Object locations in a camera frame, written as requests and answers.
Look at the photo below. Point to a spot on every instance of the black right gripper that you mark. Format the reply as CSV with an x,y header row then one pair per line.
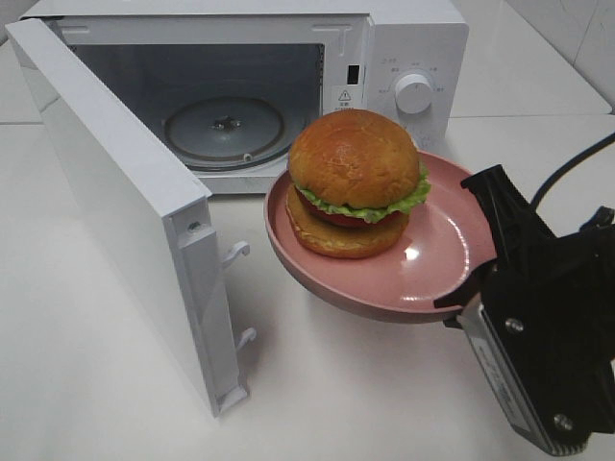
x,y
550,298

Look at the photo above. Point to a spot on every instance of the pink round plate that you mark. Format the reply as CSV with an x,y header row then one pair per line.
x,y
446,239

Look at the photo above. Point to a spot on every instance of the burger with lettuce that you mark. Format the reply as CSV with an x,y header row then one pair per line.
x,y
355,178

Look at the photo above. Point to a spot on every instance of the white microwave door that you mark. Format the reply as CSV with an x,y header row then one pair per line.
x,y
150,213

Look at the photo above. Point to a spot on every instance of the upper white round knob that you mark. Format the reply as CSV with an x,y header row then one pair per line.
x,y
413,92

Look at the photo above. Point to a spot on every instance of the white warning label sticker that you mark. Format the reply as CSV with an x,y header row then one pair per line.
x,y
344,97

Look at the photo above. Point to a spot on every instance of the glass microwave turntable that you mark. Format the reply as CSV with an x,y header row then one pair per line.
x,y
224,128

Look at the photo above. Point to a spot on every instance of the white microwave oven body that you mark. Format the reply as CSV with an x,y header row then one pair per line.
x,y
160,56

